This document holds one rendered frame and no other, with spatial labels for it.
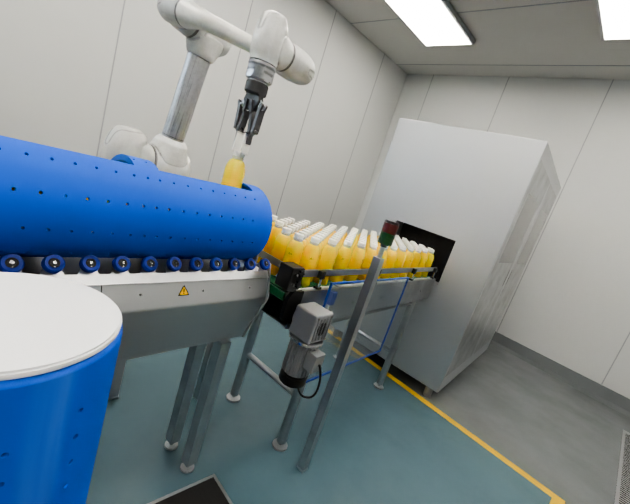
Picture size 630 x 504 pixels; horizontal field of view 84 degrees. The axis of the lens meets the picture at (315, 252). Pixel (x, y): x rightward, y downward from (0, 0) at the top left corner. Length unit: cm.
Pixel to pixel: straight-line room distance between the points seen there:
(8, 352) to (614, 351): 507
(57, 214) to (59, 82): 300
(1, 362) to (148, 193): 58
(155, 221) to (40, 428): 57
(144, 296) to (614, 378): 484
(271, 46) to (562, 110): 464
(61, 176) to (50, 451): 55
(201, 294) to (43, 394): 72
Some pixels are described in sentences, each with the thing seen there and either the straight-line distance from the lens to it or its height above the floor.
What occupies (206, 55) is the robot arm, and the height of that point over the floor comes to 168.
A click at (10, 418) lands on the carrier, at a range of 55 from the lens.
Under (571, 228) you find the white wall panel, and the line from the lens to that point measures 514.
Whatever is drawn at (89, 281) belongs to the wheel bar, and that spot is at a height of 92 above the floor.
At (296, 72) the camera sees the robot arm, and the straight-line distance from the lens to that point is 136.
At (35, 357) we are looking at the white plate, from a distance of 54.
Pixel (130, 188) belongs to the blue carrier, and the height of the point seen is 117.
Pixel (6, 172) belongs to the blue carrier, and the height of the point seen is 116.
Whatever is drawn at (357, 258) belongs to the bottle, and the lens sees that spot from 171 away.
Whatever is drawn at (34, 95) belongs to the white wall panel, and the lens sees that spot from 386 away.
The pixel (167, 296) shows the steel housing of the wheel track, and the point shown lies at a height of 87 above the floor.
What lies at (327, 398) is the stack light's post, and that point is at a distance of 171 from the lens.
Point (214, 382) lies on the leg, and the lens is 153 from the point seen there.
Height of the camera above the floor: 133
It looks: 12 degrees down
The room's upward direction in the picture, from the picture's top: 18 degrees clockwise
